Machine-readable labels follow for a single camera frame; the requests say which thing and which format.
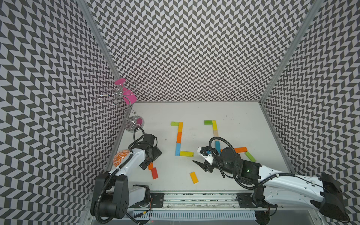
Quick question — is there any yellow-orange block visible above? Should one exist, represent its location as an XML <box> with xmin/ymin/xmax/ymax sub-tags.
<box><xmin>178</xmin><ymin>122</ymin><xmax>183</xmax><ymax>133</ymax></box>
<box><xmin>189</xmin><ymin>172</ymin><xmax>199</xmax><ymax>184</ymax></box>

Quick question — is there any yellow-green long block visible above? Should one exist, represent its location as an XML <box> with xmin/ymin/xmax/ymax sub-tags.
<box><xmin>179</xmin><ymin>151</ymin><xmax>194</xmax><ymax>157</ymax></box>

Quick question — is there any blue block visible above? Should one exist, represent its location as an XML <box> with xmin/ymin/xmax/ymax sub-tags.
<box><xmin>175</xmin><ymin>143</ymin><xmax>181</xmax><ymax>156</ymax></box>

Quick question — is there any orange patterned plate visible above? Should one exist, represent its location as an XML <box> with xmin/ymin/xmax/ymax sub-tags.
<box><xmin>112</xmin><ymin>150</ymin><xmax>131</xmax><ymax>167</ymax></box>

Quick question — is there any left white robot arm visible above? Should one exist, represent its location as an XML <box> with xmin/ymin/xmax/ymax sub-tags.
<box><xmin>90</xmin><ymin>132</ymin><xmax>164</xmax><ymax>225</ymax></box>

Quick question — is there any red block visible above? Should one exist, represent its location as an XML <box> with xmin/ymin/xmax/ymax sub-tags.
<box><xmin>151</xmin><ymin>167</ymin><xmax>158</xmax><ymax>180</ymax></box>

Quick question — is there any yellow block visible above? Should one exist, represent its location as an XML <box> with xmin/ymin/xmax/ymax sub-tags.
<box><xmin>212</xmin><ymin>121</ymin><xmax>218</xmax><ymax>131</ymax></box>

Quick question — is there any metal base rail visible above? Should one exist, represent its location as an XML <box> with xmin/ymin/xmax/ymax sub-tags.
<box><xmin>84</xmin><ymin>190</ymin><xmax>318</xmax><ymax>223</ymax></box>

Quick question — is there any pink wire jewelry stand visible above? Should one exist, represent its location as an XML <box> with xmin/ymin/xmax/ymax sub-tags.
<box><xmin>95</xmin><ymin>78</ymin><xmax>144</xmax><ymax>132</ymax></box>

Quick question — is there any teal block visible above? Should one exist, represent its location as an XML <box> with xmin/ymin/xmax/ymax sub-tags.
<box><xmin>215</xmin><ymin>141</ymin><xmax>221</xmax><ymax>154</ymax></box>

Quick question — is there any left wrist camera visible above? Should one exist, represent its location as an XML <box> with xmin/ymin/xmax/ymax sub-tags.
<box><xmin>142</xmin><ymin>134</ymin><xmax>156</xmax><ymax>146</ymax></box>

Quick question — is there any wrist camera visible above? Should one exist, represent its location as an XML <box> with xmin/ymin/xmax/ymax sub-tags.
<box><xmin>142</xmin><ymin>134</ymin><xmax>156</xmax><ymax>146</ymax></box>
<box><xmin>197</xmin><ymin>146</ymin><xmax>214</xmax><ymax>165</ymax></box>

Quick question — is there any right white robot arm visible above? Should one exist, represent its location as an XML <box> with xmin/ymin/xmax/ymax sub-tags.
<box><xmin>196</xmin><ymin>137</ymin><xmax>350</xmax><ymax>223</ymax></box>

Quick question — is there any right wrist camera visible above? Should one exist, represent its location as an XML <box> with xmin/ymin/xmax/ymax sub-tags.
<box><xmin>197</xmin><ymin>146</ymin><xmax>214</xmax><ymax>165</ymax></box>

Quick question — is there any orange block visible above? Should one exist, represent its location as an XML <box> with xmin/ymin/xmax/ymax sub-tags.
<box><xmin>177</xmin><ymin>132</ymin><xmax>182</xmax><ymax>143</ymax></box>
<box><xmin>235</xmin><ymin>147</ymin><xmax>248</xmax><ymax>153</ymax></box>
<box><xmin>148</xmin><ymin>163</ymin><xmax>154</xmax><ymax>170</ymax></box>

